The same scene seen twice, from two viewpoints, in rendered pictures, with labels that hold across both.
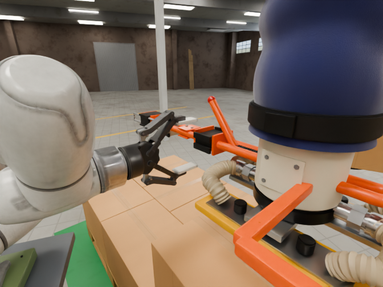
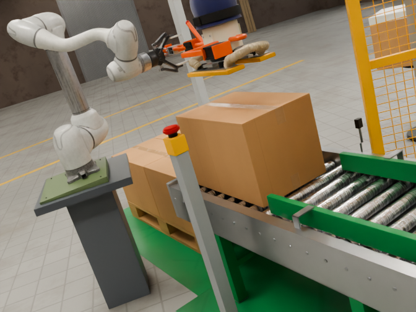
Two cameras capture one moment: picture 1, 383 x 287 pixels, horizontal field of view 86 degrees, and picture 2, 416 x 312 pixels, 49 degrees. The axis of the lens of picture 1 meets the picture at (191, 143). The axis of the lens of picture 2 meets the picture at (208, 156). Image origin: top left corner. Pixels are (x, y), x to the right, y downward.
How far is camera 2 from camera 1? 1.86 m
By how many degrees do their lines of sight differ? 10
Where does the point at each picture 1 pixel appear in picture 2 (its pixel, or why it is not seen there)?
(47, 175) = (129, 52)
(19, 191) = (118, 65)
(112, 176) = (145, 61)
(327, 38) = not seen: outside the picture
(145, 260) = not seen: hidden behind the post
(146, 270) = not seen: hidden behind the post
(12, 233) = (95, 135)
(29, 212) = (122, 72)
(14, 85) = (122, 26)
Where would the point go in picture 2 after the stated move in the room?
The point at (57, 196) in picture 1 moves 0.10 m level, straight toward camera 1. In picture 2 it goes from (130, 64) to (138, 64)
